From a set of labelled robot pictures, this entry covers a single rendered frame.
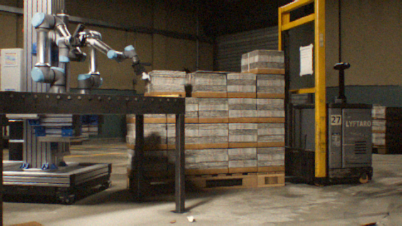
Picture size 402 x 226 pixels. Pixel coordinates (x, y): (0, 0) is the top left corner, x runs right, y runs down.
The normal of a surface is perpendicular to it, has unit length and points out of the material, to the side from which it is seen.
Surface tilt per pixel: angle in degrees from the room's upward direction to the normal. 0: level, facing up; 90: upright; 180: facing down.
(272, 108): 90
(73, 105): 90
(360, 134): 90
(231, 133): 90
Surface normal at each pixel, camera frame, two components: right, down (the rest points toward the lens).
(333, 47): -0.75, 0.00
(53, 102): 0.66, 0.00
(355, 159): 0.33, 0.00
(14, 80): -0.18, 0.00
